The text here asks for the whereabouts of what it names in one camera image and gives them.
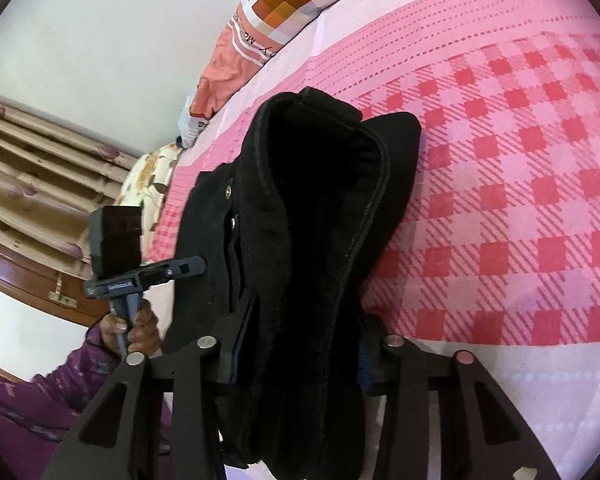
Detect purple patterned garment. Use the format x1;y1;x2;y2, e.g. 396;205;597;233
0;324;176;480

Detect pink checked bed sheet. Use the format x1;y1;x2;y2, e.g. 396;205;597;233
149;0;600;479

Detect floral cream pillow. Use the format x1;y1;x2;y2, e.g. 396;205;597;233
114;143;182;262

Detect wooden bed frame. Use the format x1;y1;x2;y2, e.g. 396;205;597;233
0;244;108;380

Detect orange plaid pillow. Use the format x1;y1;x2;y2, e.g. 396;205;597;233
176;0;339;148

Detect black pants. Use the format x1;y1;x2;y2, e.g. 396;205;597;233
163;88;422;479

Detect person's left hand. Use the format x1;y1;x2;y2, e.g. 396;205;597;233
99;300;162;358

